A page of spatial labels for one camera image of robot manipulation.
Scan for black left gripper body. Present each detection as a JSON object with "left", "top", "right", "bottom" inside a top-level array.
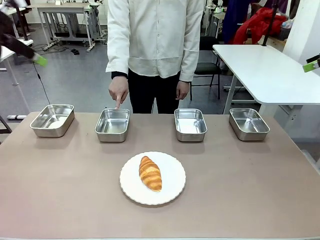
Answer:
[{"left": 0, "top": 11, "right": 36, "bottom": 60}]

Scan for person right forearm white sleeve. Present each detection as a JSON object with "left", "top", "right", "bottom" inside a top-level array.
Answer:
[{"left": 105, "top": 14, "right": 131, "bottom": 80}]

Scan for person left forearm white sleeve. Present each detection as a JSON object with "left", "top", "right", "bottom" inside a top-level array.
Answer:
[{"left": 178, "top": 24, "right": 204, "bottom": 83}]

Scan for rectangular steel container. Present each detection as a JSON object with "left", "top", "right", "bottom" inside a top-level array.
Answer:
[
  {"left": 94, "top": 107, "right": 131, "bottom": 143},
  {"left": 29, "top": 103, "right": 76, "bottom": 138},
  {"left": 173, "top": 108, "right": 208, "bottom": 143},
  {"left": 228, "top": 107, "right": 271, "bottom": 142}
]

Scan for golden croissant bread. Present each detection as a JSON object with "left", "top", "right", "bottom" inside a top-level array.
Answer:
[{"left": 138, "top": 155, "right": 163, "bottom": 193}]

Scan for person right hand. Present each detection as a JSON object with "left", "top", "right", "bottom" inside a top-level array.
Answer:
[{"left": 108, "top": 75, "right": 130, "bottom": 111}]

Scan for person left hand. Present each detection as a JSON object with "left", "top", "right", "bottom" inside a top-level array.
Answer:
[{"left": 175, "top": 80, "right": 190, "bottom": 101}]

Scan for black stand pole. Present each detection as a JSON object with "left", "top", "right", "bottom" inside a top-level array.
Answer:
[{"left": 14, "top": 4, "right": 29, "bottom": 41}]

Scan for large white side table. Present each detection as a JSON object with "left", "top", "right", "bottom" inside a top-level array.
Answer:
[{"left": 212, "top": 43, "right": 320, "bottom": 106}]

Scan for grey background workbench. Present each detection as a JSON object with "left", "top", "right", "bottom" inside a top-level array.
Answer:
[{"left": 36, "top": 1, "right": 97, "bottom": 53}]

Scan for red jacket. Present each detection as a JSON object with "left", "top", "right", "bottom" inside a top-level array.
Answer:
[{"left": 233, "top": 6, "right": 287, "bottom": 45}]

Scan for background person purple clothing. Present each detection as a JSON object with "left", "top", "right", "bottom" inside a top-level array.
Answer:
[{"left": 221, "top": 0, "right": 266, "bottom": 45}]

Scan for black folding chair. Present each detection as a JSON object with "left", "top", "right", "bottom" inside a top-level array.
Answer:
[{"left": 189, "top": 35, "right": 223, "bottom": 101}]

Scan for person torso white shirt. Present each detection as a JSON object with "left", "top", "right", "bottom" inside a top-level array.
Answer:
[{"left": 106, "top": 0, "right": 206, "bottom": 79}]

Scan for person black trousers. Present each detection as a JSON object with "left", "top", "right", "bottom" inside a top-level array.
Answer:
[{"left": 127, "top": 68, "right": 181, "bottom": 114}]

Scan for white scalloped plate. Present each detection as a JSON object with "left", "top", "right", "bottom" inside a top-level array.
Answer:
[{"left": 119, "top": 150, "right": 187, "bottom": 206}]

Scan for black camera pole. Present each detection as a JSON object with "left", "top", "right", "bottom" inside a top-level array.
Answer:
[{"left": 261, "top": 0, "right": 279, "bottom": 47}]

